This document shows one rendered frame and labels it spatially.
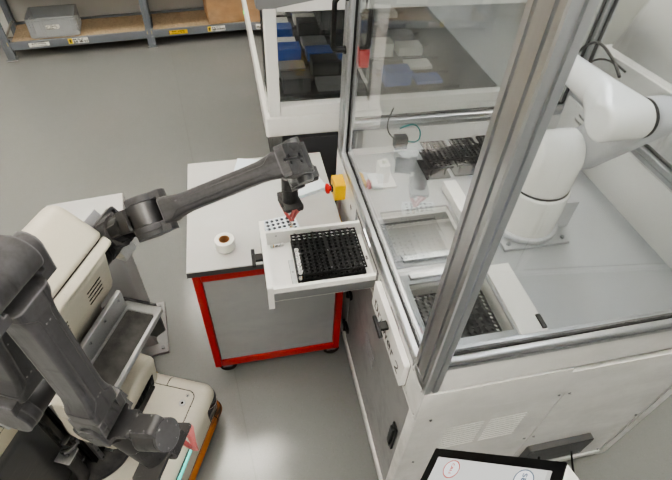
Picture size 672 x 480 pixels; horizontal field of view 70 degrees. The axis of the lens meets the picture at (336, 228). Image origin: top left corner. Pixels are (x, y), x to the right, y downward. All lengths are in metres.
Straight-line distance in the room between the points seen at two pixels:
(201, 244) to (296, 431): 0.91
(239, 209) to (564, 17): 1.50
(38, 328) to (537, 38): 0.71
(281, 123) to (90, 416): 1.56
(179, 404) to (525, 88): 1.68
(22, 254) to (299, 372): 1.79
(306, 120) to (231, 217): 0.59
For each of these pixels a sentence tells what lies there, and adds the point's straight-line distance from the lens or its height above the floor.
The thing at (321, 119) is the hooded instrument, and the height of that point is 0.88.
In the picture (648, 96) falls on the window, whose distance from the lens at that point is 0.81.
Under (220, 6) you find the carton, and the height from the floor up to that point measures 0.29.
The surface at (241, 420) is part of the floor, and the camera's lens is 2.25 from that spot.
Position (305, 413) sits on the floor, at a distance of 2.24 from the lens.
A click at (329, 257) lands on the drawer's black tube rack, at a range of 1.54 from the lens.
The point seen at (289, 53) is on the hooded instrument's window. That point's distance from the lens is 2.05.
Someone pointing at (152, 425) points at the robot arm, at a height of 1.23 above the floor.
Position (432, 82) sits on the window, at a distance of 1.00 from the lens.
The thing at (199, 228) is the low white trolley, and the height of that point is 0.76.
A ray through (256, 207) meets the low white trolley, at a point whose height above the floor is 0.76.
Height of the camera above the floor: 2.05
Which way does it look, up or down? 45 degrees down
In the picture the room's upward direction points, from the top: 3 degrees clockwise
